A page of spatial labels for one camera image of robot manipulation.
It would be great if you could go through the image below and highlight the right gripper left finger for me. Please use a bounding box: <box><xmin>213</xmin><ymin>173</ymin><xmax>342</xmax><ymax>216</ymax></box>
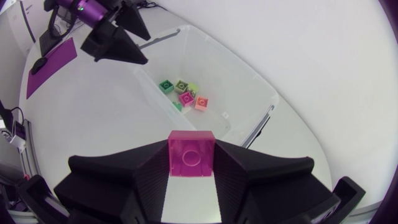
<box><xmin>53</xmin><ymin>139</ymin><xmax>170</xmax><ymax>224</ymax></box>

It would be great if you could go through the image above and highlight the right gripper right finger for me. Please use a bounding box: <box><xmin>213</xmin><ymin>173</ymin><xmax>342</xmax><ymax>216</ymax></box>
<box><xmin>212</xmin><ymin>139</ymin><xmax>341</xmax><ymax>224</ymax></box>

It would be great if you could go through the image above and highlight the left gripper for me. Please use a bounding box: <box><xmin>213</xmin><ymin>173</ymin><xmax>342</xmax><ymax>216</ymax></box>
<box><xmin>80</xmin><ymin>0</ymin><xmax>152</xmax><ymax>65</ymax></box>

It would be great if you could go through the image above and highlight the magenta toy brick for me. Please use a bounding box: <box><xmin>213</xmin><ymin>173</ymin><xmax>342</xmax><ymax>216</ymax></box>
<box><xmin>167</xmin><ymin>129</ymin><xmax>216</xmax><ymax>178</ymax></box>
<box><xmin>178</xmin><ymin>91</ymin><xmax>195</xmax><ymax>108</ymax></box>

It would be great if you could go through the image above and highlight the clear plastic container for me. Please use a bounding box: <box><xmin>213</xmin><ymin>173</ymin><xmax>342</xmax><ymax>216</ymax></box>
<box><xmin>133</xmin><ymin>24</ymin><xmax>280</xmax><ymax>149</ymax></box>

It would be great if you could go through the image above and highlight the olive toy brick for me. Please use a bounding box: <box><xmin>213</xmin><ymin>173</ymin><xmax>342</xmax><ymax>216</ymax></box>
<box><xmin>174</xmin><ymin>79</ymin><xmax>189</xmax><ymax>95</ymax></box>

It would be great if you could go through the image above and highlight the dark mat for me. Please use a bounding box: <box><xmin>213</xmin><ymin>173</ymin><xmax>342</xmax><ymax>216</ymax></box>
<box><xmin>25</xmin><ymin>37</ymin><xmax>78</xmax><ymax>100</ymax></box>

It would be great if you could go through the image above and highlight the light green toy brick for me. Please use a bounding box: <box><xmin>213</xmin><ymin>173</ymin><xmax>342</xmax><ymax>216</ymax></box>
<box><xmin>187</xmin><ymin>82</ymin><xmax>200</xmax><ymax>98</ymax></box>

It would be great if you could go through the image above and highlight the black computer mouse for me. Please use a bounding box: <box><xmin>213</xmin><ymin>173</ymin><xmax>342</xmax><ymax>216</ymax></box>
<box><xmin>30</xmin><ymin>57</ymin><xmax>49</xmax><ymax>76</ymax></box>

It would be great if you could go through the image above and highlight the orange toy brick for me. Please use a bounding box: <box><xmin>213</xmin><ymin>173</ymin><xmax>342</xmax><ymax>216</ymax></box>
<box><xmin>194</xmin><ymin>96</ymin><xmax>210</xmax><ymax>112</ymax></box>

